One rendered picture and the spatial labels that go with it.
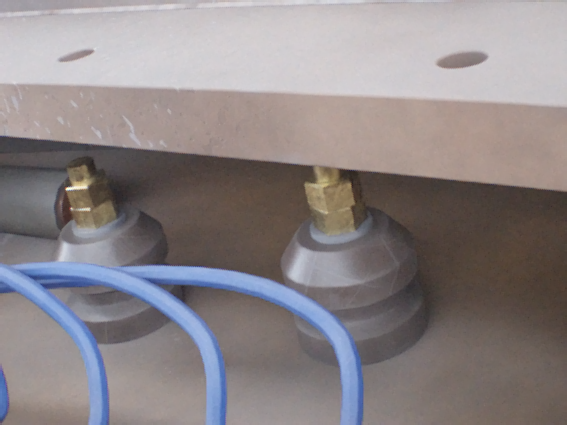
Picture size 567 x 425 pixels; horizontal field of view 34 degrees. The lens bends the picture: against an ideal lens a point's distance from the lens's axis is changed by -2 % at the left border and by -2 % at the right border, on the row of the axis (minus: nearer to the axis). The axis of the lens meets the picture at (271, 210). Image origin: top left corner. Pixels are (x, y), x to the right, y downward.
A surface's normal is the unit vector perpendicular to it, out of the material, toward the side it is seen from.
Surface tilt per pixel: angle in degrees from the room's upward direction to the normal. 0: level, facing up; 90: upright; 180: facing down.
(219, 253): 0
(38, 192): 48
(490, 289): 0
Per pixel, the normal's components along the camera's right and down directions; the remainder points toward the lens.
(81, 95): -0.58, 0.47
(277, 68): -0.22, -0.88
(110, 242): 0.18, -0.29
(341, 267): -0.21, -0.19
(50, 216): -0.56, 0.27
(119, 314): -0.09, -0.51
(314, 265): -0.58, -0.18
